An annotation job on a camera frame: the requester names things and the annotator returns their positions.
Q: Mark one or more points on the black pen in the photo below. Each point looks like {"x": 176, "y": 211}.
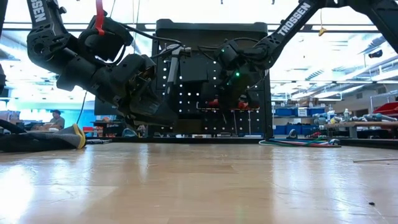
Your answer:
{"x": 99, "y": 141}

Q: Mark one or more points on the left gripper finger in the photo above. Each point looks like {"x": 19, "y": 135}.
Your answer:
{"x": 155, "y": 115}

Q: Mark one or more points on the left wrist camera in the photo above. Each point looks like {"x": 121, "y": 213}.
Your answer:
{"x": 136, "y": 63}

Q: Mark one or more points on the red storage bin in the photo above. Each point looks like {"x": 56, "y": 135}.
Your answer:
{"x": 388, "y": 109}

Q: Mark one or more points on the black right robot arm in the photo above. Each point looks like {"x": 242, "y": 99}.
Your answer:
{"x": 292, "y": 21}

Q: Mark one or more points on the black pegboard box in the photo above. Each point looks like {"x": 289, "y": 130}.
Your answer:
{"x": 194, "y": 70}

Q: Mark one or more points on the black pegboard cart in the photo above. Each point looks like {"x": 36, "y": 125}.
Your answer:
{"x": 267, "y": 109}

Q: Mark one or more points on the person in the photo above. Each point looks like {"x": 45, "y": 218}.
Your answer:
{"x": 58, "y": 119}

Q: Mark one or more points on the white bottle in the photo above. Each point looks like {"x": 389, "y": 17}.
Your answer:
{"x": 346, "y": 115}

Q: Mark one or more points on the black computer monitor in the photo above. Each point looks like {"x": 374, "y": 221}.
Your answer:
{"x": 99, "y": 110}

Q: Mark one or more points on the blue storage bins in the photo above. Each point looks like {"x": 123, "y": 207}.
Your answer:
{"x": 286, "y": 112}

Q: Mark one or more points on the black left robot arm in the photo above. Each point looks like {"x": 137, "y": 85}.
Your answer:
{"x": 46, "y": 46}

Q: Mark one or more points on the wooden workbench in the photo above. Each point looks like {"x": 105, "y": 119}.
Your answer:
{"x": 373, "y": 124}

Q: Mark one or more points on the black storage bin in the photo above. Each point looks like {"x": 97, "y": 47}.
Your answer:
{"x": 186, "y": 129}

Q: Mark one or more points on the grey glove yellow cuff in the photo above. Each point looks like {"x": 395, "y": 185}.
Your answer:
{"x": 62, "y": 137}

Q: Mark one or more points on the black work glove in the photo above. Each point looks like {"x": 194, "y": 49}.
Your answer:
{"x": 18, "y": 144}

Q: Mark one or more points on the grey black claw hammer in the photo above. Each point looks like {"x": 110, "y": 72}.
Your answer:
{"x": 174, "y": 65}

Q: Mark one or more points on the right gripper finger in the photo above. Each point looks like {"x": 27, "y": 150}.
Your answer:
{"x": 254, "y": 99}
{"x": 210, "y": 95}

